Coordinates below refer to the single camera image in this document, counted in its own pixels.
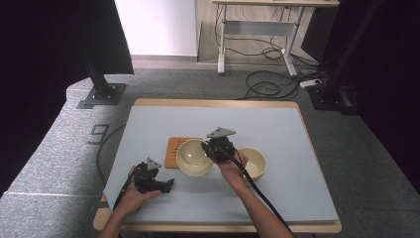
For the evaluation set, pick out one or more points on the cream ceramic bowl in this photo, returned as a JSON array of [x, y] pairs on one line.
[[193, 158], [256, 162]]

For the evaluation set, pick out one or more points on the white power strip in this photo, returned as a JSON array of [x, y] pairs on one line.
[[310, 83]]

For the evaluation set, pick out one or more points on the person's left hand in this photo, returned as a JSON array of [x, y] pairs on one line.
[[132, 200]]

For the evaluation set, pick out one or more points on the orange wooden coaster mat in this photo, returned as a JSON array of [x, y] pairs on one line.
[[171, 155]]

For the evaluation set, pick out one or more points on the white-legged wooden desk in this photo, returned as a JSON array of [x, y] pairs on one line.
[[257, 28]]

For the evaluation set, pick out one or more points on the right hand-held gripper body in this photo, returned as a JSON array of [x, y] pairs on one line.
[[221, 145]]

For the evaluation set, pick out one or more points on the person's right hand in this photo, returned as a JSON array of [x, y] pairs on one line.
[[228, 169]]

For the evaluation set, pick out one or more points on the light blue table mat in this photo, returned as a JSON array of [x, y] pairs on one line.
[[280, 139]]

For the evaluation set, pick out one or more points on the black metal stand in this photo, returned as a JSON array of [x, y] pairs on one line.
[[102, 89], [333, 89]]

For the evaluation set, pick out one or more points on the black curtain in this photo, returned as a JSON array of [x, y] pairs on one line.
[[43, 66], [389, 82]]

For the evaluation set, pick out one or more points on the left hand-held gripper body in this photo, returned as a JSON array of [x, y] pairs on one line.
[[147, 180]]

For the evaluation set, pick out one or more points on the white panel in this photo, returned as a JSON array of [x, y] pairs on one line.
[[155, 26]]

